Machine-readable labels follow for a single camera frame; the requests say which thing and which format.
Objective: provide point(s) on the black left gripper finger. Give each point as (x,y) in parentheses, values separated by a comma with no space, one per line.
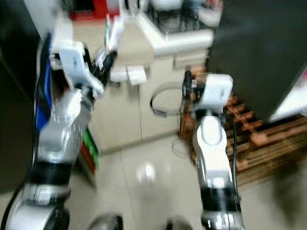
(112,58)
(97,56)

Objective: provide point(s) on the white printed bottle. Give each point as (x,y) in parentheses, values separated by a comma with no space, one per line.
(115,33)

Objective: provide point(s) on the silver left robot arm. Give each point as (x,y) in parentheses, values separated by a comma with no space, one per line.
(60,134)

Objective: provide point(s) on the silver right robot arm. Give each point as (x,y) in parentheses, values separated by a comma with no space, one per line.
(213,158)

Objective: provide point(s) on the dark grey fridge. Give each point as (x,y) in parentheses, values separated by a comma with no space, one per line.
(259,48)

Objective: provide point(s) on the white paper label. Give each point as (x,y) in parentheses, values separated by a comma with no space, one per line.
(118,75)
(136,75)

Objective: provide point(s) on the red box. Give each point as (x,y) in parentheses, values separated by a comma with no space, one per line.
(93,9)

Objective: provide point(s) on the white counter cabinet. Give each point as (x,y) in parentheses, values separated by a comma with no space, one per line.
(134,115)

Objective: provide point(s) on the blue panel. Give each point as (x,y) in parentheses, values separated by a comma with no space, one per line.
(42,96)

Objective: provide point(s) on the white bowl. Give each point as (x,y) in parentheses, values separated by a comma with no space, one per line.
(168,5)

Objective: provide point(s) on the dark cabinet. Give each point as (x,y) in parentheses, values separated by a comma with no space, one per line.
(17,105)

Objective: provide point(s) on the wooden slat pallet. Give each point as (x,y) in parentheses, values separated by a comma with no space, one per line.
(268,143)

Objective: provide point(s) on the grey robot left leg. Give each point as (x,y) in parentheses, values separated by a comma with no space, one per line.
(105,223)

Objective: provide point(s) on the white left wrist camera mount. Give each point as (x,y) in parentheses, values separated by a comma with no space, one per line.
(74,62)

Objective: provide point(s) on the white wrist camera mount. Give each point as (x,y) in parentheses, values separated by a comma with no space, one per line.
(74,62)
(218,91)

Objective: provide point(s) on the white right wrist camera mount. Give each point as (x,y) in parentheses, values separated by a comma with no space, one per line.
(218,91)

